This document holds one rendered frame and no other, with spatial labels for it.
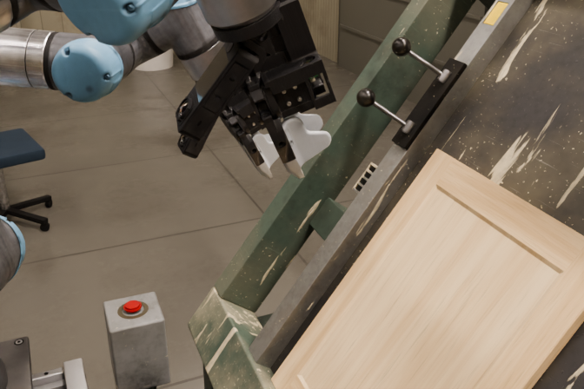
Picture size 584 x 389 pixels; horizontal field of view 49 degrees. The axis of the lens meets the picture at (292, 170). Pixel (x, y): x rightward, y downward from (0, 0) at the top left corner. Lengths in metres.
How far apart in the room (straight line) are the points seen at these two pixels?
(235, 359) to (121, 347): 0.26
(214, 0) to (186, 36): 0.34
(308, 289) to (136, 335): 0.40
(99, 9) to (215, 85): 0.18
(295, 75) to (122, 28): 0.21
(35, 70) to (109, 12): 0.39
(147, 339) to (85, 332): 1.59
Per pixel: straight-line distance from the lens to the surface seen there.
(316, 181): 1.49
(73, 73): 0.82
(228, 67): 0.63
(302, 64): 0.64
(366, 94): 1.26
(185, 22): 0.92
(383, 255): 1.22
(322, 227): 1.48
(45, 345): 3.05
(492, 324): 1.03
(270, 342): 1.35
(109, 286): 3.34
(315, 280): 1.30
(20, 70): 0.87
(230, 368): 1.41
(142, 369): 1.53
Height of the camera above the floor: 1.78
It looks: 23 degrees down
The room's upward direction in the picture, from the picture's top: straight up
